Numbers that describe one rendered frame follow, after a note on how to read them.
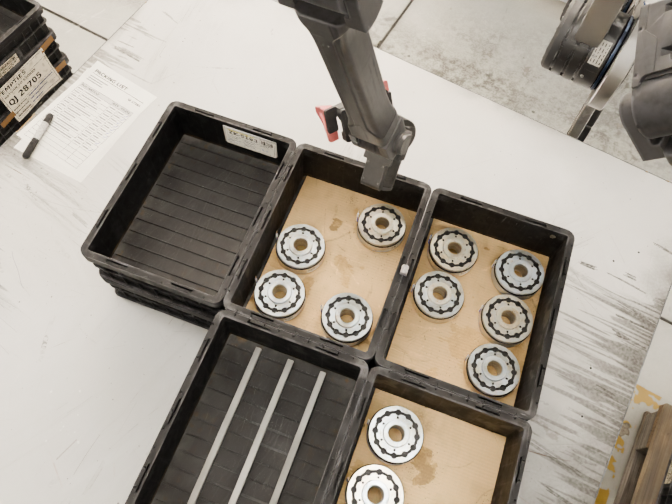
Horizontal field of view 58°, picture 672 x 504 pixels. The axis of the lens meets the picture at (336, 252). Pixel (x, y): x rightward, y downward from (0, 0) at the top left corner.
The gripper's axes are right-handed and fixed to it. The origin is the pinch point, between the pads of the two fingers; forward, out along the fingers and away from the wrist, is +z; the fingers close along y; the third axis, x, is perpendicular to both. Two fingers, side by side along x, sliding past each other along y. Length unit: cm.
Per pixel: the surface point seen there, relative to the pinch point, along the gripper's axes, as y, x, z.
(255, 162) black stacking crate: -12.6, -17.6, 22.4
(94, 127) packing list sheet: -38, -13, 64
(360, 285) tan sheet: -9.7, -34.4, -11.7
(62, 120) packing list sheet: -44, -10, 69
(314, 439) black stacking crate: -34, -45, -29
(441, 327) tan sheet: -1.1, -41.4, -26.6
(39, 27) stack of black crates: -35, -1, 124
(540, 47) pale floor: 150, -68, 88
